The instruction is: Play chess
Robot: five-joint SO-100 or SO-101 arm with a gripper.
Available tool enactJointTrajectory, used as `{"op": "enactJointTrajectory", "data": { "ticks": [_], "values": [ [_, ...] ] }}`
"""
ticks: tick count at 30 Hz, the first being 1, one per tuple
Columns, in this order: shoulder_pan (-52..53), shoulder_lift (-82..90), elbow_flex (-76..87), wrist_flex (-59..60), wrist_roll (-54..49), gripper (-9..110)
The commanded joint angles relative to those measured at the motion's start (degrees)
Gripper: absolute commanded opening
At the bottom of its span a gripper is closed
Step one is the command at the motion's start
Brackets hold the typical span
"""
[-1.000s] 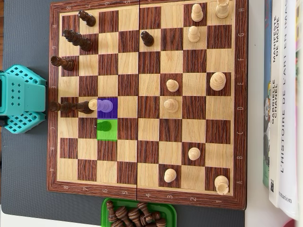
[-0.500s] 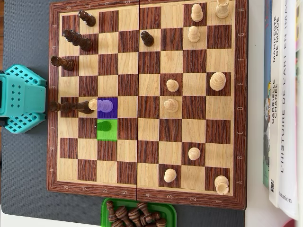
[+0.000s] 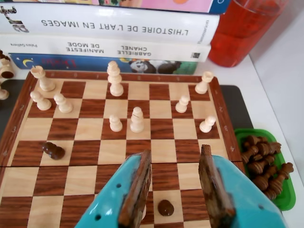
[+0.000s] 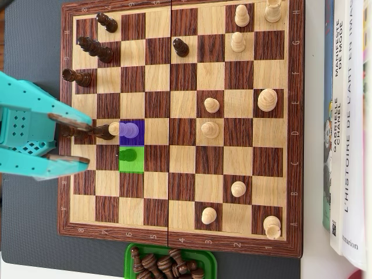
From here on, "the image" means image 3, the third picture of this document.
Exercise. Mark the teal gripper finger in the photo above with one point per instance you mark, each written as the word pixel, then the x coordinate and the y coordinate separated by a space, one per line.
pixel 237 204
pixel 114 204

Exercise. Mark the dark wooden pawn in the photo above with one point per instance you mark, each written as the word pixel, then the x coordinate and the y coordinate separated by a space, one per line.
pixel 55 152
pixel 165 207

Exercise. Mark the dark wooden chess piece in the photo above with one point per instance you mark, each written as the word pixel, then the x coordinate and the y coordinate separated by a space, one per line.
pixel 269 147
pixel 249 152
pixel 4 55
pixel 251 140
pixel 281 178
pixel 260 164
pixel 263 181

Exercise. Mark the light wooden chess piece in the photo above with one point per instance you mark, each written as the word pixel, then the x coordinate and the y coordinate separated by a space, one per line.
pixel 6 69
pixel 2 91

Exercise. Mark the wooden folding chessboard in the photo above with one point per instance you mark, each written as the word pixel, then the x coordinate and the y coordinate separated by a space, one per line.
pixel 78 180

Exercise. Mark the green plastic tray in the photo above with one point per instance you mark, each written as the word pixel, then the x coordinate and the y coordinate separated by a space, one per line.
pixel 290 193

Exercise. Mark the light wooden pawn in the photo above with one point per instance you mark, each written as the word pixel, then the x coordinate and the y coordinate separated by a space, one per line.
pixel 182 105
pixel 206 126
pixel 115 124
pixel 63 105
pixel 42 103

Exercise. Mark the light pawn centre lower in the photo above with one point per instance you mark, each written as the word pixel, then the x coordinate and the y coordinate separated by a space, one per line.
pixel 137 122

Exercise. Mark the light wooden king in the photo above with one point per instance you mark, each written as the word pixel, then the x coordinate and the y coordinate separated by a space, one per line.
pixel 115 83

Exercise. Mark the light wooden rook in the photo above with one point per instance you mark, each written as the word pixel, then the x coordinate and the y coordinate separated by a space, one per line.
pixel 202 85
pixel 44 82

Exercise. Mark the blue panda picture book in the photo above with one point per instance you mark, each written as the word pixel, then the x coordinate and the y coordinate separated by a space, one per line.
pixel 71 63

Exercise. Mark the white Gabrielle Chanel book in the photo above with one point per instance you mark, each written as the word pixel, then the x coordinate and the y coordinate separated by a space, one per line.
pixel 166 51

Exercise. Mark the clear cup with red liquid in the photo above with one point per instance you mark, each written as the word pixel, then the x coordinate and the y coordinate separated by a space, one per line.
pixel 237 35

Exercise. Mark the white Histoire de l'art book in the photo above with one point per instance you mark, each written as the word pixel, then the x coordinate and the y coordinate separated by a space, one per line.
pixel 118 19

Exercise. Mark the pink and blue puzzle box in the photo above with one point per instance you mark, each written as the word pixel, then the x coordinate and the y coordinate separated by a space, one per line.
pixel 154 4

